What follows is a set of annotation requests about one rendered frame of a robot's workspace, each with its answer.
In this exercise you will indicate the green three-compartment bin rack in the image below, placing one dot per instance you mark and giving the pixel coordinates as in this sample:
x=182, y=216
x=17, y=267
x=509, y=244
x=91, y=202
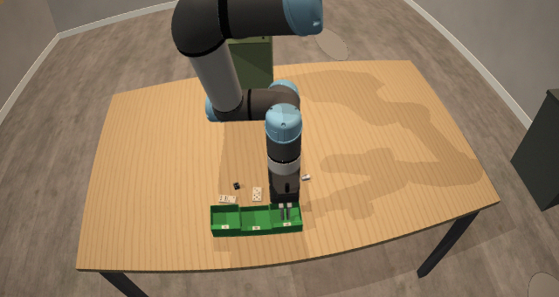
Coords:
x=254, y=220

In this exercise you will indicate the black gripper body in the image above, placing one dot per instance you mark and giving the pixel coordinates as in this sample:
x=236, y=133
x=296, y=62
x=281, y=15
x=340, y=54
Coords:
x=285, y=188

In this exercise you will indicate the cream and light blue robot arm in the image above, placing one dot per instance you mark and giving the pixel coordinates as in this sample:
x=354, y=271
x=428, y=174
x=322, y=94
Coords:
x=196, y=32

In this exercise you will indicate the cream domino tile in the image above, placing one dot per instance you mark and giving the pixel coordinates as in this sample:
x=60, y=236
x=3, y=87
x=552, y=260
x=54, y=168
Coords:
x=256, y=194
x=227, y=199

